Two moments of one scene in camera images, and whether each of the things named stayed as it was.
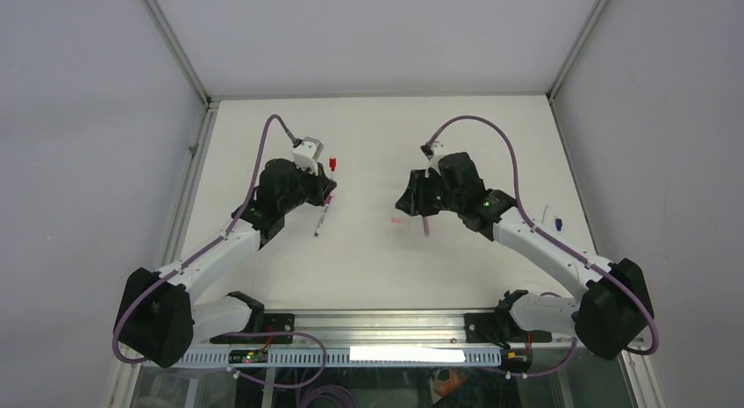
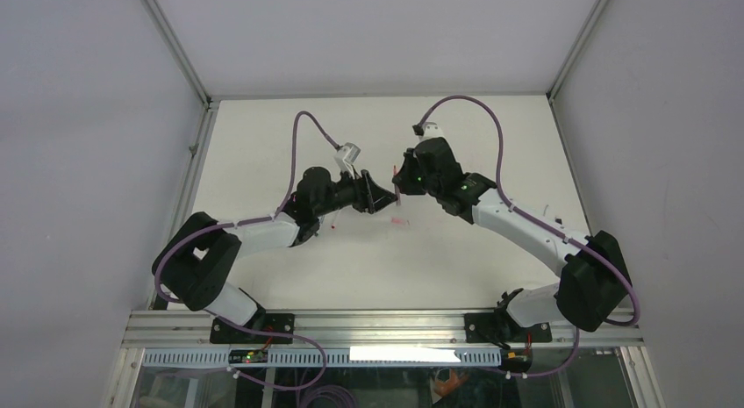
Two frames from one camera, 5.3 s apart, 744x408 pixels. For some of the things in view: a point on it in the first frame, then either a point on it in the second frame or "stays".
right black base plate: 483,328 stays
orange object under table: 447,388 stays
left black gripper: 322,185 → 368,197
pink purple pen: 426,232 → 398,201
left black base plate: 272,323 stays
